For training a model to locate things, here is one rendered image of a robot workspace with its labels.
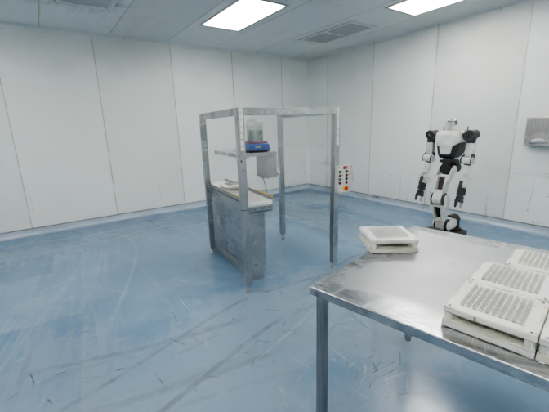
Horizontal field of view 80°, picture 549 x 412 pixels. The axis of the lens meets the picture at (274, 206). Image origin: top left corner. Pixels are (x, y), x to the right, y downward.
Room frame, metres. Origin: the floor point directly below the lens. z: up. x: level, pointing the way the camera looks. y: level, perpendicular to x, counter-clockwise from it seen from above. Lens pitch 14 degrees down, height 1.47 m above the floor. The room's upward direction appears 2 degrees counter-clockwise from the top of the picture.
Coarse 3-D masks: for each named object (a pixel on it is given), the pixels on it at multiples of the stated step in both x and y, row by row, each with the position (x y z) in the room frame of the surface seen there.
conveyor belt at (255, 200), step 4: (216, 184) 3.86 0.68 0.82; (248, 192) 3.30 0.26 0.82; (252, 192) 3.29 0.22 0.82; (248, 196) 3.10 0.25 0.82; (252, 196) 3.09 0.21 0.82; (256, 196) 3.09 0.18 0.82; (260, 196) 3.08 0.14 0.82; (248, 200) 2.92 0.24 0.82; (252, 200) 2.91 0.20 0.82; (256, 200) 2.91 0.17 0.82; (260, 200) 2.90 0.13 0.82; (264, 200) 2.90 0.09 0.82; (268, 200) 2.90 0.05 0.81; (248, 204) 2.80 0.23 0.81; (252, 204) 2.81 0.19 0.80; (256, 204) 2.83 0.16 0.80; (260, 204) 2.84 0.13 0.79; (264, 204) 2.86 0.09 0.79; (268, 204) 2.88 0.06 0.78
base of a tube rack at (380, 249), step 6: (366, 240) 1.70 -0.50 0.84; (366, 246) 1.66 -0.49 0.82; (378, 246) 1.61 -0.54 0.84; (384, 246) 1.60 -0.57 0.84; (390, 246) 1.60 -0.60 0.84; (396, 246) 1.60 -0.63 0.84; (402, 246) 1.60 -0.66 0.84; (408, 246) 1.59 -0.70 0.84; (372, 252) 1.57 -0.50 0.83; (378, 252) 1.57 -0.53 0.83; (384, 252) 1.57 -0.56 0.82; (390, 252) 1.57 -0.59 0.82; (396, 252) 1.57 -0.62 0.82; (402, 252) 1.57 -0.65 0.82; (408, 252) 1.57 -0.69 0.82; (414, 252) 1.57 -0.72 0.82
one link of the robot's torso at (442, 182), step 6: (438, 168) 3.75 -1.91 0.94; (456, 168) 3.65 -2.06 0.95; (438, 174) 3.73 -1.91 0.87; (450, 174) 3.60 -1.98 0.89; (438, 180) 3.69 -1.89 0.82; (444, 180) 3.60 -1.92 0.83; (450, 180) 3.62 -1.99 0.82; (438, 186) 3.69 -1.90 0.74; (444, 186) 3.60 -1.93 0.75; (438, 192) 3.61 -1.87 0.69; (444, 192) 3.60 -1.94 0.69; (432, 198) 3.64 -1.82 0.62; (438, 198) 3.58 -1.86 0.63
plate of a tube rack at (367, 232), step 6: (360, 228) 1.79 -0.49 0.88; (366, 228) 1.78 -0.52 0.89; (402, 228) 1.76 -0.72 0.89; (366, 234) 1.68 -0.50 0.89; (372, 234) 1.67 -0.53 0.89; (408, 234) 1.66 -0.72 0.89; (372, 240) 1.57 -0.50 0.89; (378, 240) 1.57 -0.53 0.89; (384, 240) 1.57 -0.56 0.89; (390, 240) 1.57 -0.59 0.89; (396, 240) 1.57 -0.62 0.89; (402, 240) 1.57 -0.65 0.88; (408, 240) 1.57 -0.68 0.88; (414, 240) 1.57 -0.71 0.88
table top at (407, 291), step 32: (384, 256) 1.54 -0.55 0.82; (416, 256) 1.52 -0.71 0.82; (448, 256) 1.51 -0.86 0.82; (480, 256) 1.50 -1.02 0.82; (320, 288) 1.22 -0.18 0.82; (352, 288) 1.22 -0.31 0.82; (384, 288) 1.21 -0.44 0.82; (416, 288) 1.20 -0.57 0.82; (448, 288) 1.19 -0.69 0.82; (384, 320) 1.01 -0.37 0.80; (416, 320) 0.98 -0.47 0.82; (480, 352) 0.81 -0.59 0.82; (512, 352) 0.81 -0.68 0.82; (544, 384) 0.71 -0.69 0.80
